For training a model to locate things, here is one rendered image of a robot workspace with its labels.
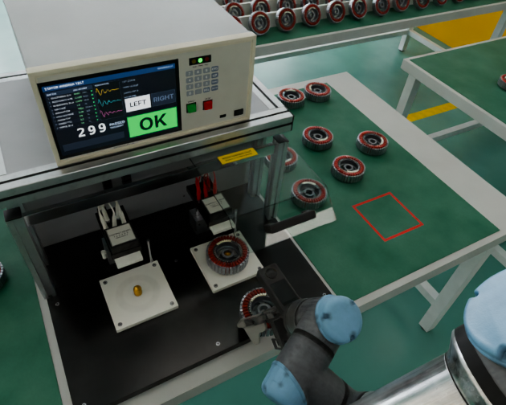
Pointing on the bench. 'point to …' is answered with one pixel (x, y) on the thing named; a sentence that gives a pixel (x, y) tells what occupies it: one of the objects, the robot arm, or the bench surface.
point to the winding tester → (138, 56)
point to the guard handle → (290, 222)
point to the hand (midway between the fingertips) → (263, 310)
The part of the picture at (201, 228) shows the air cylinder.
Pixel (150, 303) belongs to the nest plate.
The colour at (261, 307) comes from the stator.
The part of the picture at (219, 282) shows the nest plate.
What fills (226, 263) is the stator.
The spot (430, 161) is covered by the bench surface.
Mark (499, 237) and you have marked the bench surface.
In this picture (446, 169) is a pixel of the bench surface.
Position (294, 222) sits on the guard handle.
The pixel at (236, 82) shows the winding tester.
